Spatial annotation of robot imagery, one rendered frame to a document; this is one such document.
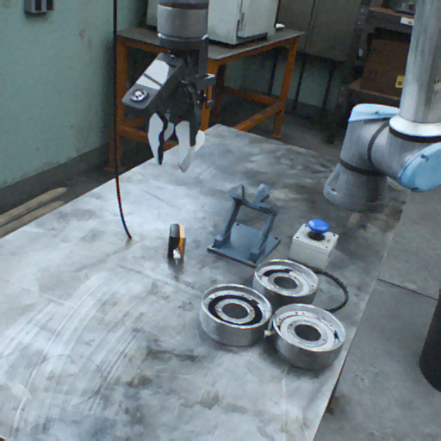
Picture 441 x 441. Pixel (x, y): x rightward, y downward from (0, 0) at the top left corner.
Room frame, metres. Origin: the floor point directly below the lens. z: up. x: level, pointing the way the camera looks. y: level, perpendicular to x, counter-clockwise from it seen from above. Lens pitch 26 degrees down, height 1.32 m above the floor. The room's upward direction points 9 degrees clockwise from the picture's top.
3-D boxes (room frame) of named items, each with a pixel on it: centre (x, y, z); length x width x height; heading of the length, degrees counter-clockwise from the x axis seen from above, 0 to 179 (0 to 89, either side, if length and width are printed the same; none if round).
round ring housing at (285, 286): (0.77, -0.13, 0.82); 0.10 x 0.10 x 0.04
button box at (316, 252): (0.93, -0.19, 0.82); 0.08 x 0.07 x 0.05; 159
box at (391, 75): (4.25, -1.10, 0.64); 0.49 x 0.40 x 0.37; 74
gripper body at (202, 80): (0.87, 0.09, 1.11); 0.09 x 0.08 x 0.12; 154
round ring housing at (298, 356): (0.65, -0.16, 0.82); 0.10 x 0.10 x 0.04
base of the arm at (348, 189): (1.24, -0.32, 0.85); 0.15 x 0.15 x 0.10
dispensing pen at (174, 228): (0.84, 0.07, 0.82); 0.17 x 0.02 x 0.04; 9
